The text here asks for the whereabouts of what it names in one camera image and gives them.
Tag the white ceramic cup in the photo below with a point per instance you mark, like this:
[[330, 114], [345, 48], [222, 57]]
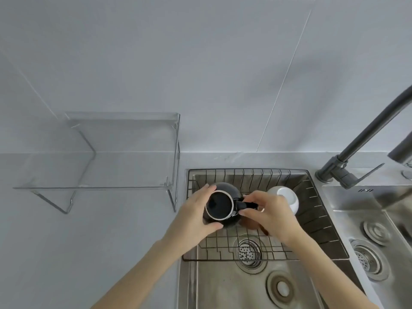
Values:
[[288, 197]]

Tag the round sink overflow cap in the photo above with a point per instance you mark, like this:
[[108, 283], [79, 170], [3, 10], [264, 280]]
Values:
[[283, 288]]

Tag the dark grey faucet spout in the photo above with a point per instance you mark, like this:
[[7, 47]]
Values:
[[402, 147]]

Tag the brown cup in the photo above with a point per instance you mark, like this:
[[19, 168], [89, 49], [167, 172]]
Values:
[[252, 224]]

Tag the person's right hand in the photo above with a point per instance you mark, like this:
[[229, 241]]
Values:
[[276, 218]]

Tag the clear acrylic shelf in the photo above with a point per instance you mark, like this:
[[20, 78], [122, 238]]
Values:
[[128, 117]]

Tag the black teapot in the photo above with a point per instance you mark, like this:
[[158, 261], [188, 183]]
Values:
[[222, 205]]

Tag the person's left thumb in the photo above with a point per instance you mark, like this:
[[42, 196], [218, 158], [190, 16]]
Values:
[[214, 226]]

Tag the perforated sink drain strainer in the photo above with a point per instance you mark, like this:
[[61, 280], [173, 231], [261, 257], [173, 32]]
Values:
[[248, 254]]

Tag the dark grey kitchen faucet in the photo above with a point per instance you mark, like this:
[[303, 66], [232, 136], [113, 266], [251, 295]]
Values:
[[370, 129]]

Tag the stainless steel sink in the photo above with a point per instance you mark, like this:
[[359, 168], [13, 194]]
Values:
[[225, 286]]

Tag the person's right forearm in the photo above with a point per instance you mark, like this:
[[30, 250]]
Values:
[[322, 270]]

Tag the person's right thumb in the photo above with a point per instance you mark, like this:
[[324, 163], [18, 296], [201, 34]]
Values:
[[250, 213]]

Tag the person's left forearm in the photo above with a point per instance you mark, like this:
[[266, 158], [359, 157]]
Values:
[[144, 270]]

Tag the person's left hand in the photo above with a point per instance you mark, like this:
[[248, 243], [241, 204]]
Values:
[[188, 218]]

